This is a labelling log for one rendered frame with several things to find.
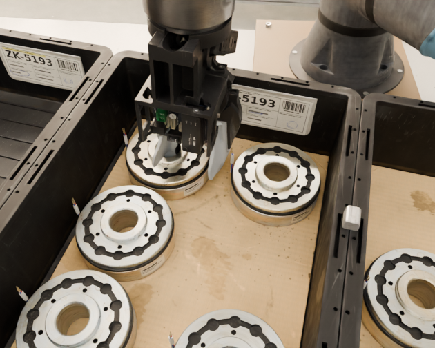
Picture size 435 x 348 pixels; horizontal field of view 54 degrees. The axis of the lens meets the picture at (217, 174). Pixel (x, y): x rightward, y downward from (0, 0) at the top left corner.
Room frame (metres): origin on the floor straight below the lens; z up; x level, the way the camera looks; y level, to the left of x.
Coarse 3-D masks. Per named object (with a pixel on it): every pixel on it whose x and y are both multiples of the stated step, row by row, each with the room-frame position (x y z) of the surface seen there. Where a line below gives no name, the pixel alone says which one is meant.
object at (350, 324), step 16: (368, 96) 0.37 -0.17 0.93; (384, 96) 0.37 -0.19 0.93; (368, 112) 0.34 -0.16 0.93; (432, 112) 0.35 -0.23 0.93; (368, 128) 0.32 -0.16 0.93; (368, 160) 0.27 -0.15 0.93; (368, 176) 0.25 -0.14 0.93; (368, 192) 0.24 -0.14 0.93; (368, 208) 0.22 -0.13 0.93; (352, 240) 0.18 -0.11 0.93; (352, 256) 0.17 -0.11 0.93; (352, 272) 0.16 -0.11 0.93; (352, 288) 0.14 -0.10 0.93; (352, 304) 0.13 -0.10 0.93; (352, 320) 0.12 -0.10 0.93; (352, 336) 0.11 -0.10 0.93
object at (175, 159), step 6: (156, 138) 0.36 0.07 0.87; (150, 144) 0.35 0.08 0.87; (156, 144) 0.35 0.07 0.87; (180, 144) 0.35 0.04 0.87; (150, 150) 0.35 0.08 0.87; (180, 150) 0.35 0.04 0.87; (150, 156) 0.34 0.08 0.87; (174, 156) 0.34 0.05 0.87; (180, 156) 0.34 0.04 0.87; (162, 162) 0.33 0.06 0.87; (168, 162) 0.33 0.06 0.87; (174, 162) 0.33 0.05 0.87
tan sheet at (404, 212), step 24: (384, 168) 0.35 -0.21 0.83; (384, 192) 0.31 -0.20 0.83; (408, 192) 0.31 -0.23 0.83; (432, 192) 0.31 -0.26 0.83; (384, 216) 0.28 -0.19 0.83; (408, 216) 0.28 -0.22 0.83; (432, 216) 0.28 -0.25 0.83; (384, 240) 0.24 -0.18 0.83; (408, 240) 0.24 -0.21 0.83; (432, 240) 0.24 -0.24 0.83; (360, 336) 0.14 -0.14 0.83
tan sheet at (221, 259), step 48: (240, 144) 0.39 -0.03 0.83; (192, 240) 0.24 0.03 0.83; (240, 240) 0.24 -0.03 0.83; (288, 240) 0.24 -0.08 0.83; (144, 288) 0.19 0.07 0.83; (192, 288) 0.19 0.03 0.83; (240, 288) 0.19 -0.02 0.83; (288, 288) 0.19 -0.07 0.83; (144, 336) 0.14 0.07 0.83; (288, 336) 0.14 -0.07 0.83
